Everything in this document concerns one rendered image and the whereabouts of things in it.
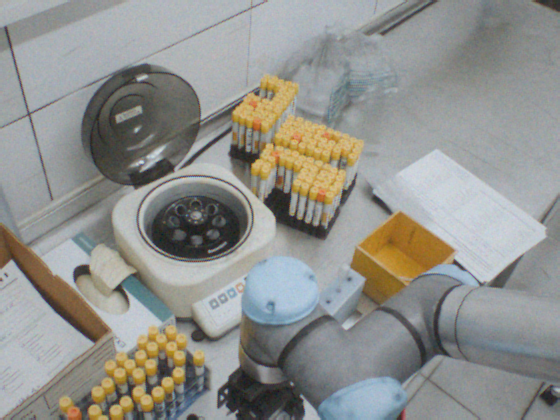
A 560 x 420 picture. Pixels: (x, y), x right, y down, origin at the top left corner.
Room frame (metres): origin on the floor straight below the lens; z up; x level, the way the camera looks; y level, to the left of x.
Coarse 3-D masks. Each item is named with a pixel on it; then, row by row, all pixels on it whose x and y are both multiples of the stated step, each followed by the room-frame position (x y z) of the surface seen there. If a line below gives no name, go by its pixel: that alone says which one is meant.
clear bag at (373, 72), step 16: (352, 32) 1.32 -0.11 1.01; (352, 48) 1.29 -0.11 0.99; (368, 48) 1.29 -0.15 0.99; (384, 48) 1.31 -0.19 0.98; (352, 64) 1.25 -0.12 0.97; (368, 64) 1.26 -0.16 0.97; (384, 64) 1.28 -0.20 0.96; (352, 80) 1.23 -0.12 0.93; (368, 80) 1.24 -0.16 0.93; (384, 80) 1.27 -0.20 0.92; (400, 80) 1.30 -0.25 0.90; (352, 96) 1.22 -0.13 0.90; (368, 96) 1.25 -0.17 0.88
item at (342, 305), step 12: (336, 276) 0.61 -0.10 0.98; (348, 276) 0.61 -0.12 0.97; (360, 276) 0.61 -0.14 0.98; (324, 288) 0.58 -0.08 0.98; (336, 288) 0.58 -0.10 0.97; (348, 288) 0.59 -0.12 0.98; (360, 288) 0.60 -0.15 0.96; (324, 300) 0.56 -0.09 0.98; (336, 300) 0.56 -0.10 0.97; (348, 300) 0.57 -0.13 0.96; (336, 312) 0.54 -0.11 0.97; (348, 312) 0.58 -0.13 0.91; (360, 312) 0.60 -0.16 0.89; (348, 324) 0.58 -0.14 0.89
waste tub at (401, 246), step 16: (384, 224) 0.74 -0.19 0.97; (400, 224) 0.77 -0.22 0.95; (416, 224) 0.75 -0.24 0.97; (368, 240) 0.70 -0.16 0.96; (384, 240) 0.76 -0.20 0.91; (400, 240) 0.76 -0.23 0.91; (416, 240) 0.74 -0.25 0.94; (432, 240) 0.73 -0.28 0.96; (368, 256) 0.66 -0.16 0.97; (384, 256) 0.74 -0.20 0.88; (400, 256) 0.75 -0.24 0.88; (416, 256) 0.74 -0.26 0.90; (432, 256) 0.72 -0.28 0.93; (448, 256) 0.70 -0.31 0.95; (368, 272) 0.65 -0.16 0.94; (384, 272) 0.64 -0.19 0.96; (400, 272) 0.71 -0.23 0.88; (416, 272) 0.71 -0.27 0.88; (368, 288) 0.65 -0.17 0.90; (384, 288) 0.63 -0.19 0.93; (400, 288) 0.61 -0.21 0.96
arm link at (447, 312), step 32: (416, 288) 0.38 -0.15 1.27; (448, 288) 0.37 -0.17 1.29; (480, 288) 0.36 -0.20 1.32; (416, 320) 0.34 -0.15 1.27; (448, 320) 0.33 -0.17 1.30; (480, 320) 0.31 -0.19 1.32; (512, 320) 0.30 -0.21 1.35; (544, 320) 0.29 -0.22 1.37; (448, 352) 0.31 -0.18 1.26; (480, 352) 0.29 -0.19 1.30; (512, 352) 0.28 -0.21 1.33; (544, 352) 0.27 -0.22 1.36
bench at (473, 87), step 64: (448, 0) 1.83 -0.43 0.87; (512, 0) 1.89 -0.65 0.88; (448, 64) 1.46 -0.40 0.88; (512, 64) 1.50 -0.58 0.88; (384, 128) 1.14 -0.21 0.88; (448, 128) 1.17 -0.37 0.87; (512, 128) 1.21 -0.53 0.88; (128, 192) 0.82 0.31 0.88; (512, 192) 0.98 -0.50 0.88; (320, 256) 0.72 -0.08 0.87; (192, 320) 0.55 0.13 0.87
